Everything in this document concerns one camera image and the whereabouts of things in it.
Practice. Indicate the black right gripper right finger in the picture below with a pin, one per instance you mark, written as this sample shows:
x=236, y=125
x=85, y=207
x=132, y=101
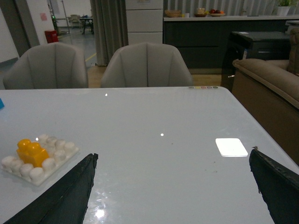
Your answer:
x=278, y=185

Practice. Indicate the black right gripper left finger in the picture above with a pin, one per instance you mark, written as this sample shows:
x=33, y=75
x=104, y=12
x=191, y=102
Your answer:
x=66, y=201

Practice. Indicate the white studded base plate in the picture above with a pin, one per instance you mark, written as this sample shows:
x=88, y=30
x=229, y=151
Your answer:
x=59, y=150

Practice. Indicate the yellow block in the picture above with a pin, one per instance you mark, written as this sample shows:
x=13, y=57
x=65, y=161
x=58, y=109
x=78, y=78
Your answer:
x=31, y=152

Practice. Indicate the blue block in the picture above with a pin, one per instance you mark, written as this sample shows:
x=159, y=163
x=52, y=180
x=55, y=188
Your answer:
x=1, y=104

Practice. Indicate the brown sofa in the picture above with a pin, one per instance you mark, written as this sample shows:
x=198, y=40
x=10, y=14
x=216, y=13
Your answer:
x=269, y=90

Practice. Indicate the row of coloured stickers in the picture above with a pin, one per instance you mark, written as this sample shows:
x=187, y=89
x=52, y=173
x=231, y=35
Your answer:
x=203, y=87

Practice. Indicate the left grey armchair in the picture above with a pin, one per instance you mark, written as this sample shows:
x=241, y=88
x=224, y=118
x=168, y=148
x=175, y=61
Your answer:
x=50, y=66

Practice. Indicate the grey armchair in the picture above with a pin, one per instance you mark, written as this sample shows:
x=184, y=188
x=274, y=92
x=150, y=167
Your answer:
x=50, y=66
x=146, y=65

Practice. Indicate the black side cabinet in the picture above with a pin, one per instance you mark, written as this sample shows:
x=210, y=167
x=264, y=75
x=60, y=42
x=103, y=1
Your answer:
x=270, y=45

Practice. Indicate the right grey armchair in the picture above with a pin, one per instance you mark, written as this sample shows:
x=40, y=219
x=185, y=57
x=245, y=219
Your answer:
x=146, y=65

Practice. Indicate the dark kitchen counter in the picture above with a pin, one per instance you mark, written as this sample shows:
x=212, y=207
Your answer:
x=202, y=41

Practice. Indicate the red box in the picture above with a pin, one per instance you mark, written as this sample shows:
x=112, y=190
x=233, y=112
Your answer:
x=51, y=36

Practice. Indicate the potted plant white pot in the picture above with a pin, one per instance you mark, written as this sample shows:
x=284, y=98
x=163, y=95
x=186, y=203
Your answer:
x=286, y=7

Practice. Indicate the fruit plate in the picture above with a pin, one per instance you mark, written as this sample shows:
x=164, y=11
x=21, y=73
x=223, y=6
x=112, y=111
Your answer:
x=216, y=13

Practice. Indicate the snack bowl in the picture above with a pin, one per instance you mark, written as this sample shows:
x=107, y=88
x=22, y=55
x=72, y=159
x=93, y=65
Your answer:
x=201, y=12

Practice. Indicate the grey curtain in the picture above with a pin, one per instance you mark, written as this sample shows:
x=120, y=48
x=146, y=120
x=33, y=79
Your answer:
x=110, y=28

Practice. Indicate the white drawer cabinet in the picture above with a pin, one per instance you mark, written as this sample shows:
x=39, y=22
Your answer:
x=144, y=21

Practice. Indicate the wicker basket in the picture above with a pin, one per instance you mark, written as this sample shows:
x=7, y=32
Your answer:
x=172, y=13

